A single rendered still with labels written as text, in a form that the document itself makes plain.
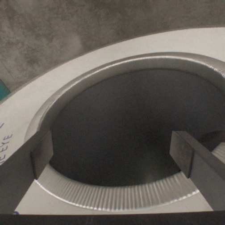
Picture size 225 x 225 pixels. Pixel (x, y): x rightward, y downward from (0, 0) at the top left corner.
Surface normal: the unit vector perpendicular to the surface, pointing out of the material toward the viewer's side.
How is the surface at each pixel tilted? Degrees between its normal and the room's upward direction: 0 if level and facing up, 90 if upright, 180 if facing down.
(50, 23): 0
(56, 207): 90
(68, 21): 0
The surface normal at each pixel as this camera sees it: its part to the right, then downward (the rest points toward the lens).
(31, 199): -0.28, -0.76
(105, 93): 0.38, 0.47
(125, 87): 0.04, 0.61
